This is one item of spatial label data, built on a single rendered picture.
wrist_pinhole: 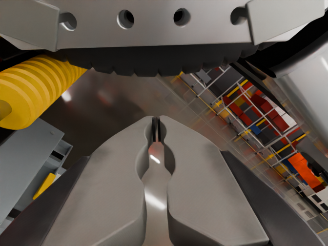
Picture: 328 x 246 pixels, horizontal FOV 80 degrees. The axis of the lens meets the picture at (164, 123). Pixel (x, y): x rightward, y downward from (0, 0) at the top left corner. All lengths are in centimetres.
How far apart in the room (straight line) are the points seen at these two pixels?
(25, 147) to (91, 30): 47
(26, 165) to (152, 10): 49
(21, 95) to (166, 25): 15
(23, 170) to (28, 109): 34
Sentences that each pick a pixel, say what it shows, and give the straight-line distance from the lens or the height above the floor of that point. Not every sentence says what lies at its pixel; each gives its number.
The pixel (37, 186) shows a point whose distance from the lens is 66.
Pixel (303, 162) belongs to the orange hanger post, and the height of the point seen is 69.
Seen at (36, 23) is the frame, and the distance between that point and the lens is 19.
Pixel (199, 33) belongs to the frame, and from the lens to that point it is 18.
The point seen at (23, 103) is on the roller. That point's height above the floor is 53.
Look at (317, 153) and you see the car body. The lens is 271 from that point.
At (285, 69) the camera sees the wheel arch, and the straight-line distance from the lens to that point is 40.
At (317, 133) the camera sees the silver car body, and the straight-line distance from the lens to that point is 52.
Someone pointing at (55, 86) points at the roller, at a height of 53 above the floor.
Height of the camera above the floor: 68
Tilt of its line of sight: 21 degrees down
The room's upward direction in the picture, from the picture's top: 48 degrees clockwise
